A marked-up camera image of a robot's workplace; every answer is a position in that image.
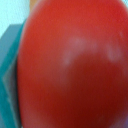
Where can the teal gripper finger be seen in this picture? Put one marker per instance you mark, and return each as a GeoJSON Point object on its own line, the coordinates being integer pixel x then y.
{"type": "Point", "coordinates": [9, 110]}

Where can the red toy tomato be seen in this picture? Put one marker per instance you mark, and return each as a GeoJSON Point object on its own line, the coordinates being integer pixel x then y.
{"type": "Point", "coordinates": [73, 65]}

